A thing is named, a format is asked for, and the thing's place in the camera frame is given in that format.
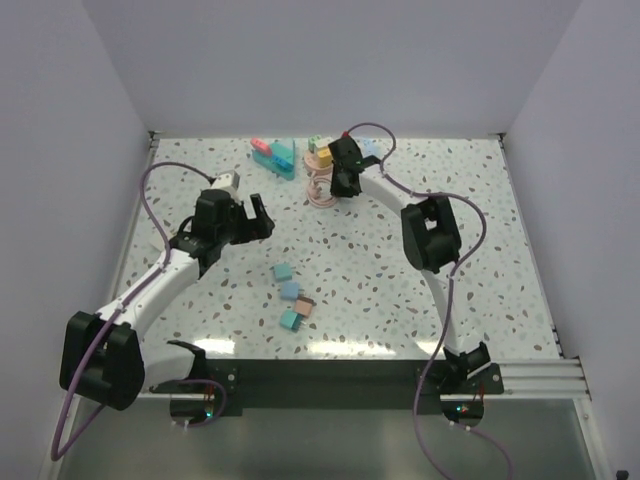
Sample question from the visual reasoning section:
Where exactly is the yellow plug adapter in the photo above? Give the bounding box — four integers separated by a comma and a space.
315, 147, 333, 168

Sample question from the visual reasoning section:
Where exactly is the blue round power socket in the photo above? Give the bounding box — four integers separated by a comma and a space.
361, 138, 379, 157

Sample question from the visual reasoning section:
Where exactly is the pink round power socket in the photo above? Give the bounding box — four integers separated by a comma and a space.
303, 151, 333, 175

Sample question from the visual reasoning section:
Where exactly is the green plug adapter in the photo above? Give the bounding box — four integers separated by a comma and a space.
307, 135, 324, 152

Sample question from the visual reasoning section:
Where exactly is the pink cord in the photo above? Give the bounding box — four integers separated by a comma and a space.
305, 172, 337, 209

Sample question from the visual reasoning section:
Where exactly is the teal plug adapter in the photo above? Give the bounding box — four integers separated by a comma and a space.
279, 310, 306, 332
272, 263, 293, 282

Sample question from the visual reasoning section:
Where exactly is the light blue plug adapter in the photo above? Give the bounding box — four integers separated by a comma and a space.
280, 281, 304, 301

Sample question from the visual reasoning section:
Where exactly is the brown pink plug adapter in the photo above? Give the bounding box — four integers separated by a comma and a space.
293, 297, 315, 318

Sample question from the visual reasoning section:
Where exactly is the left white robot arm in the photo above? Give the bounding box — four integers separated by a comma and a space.
59, 189, 274, 411

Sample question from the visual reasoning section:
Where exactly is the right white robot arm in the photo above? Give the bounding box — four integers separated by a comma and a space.
329, 134, 490, 393

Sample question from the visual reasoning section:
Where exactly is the blue plug on teal strip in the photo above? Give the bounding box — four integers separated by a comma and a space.
272, 153, 293, 170

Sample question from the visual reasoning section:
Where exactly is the teal triangular power strip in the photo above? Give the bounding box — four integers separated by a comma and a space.
250, 138, 296, 181

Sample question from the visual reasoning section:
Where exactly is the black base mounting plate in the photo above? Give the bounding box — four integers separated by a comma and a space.
150, 359, 505, 421

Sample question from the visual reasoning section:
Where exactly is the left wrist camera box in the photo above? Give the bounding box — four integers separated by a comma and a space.
211, 170, 240, 190

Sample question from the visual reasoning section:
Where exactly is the aluminium frame rail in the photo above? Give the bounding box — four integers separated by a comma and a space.
498, 358, 591, 400

